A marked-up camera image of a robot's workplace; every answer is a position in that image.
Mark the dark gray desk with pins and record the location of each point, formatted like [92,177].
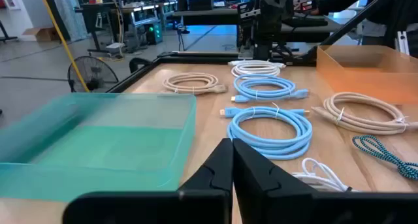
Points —
[209,16]

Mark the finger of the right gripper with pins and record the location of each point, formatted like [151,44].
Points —
[270,15]
[284,13]

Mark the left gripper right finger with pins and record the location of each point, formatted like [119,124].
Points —
[251,175]

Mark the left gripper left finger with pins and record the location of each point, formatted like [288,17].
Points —
[218,171]

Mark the black floor fan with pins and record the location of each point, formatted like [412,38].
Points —
[93,73]

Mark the black aluminium table frame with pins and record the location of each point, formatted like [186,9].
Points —
[196,58]

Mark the white floor box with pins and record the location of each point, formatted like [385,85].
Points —
[114,47]

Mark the orange translucent plastic bin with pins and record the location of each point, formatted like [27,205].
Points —
[365,83]

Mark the person's hand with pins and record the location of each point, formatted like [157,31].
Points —
[314,11]

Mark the teal translucent plastic bin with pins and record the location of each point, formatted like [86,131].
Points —
[98,145]

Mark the black workbench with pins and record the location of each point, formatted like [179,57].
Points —
[137,10]

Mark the computer tower green light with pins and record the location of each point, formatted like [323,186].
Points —
[154,33]

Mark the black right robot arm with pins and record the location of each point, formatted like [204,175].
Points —
[263,47]

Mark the cardboard box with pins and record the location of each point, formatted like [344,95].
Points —
[40,34]

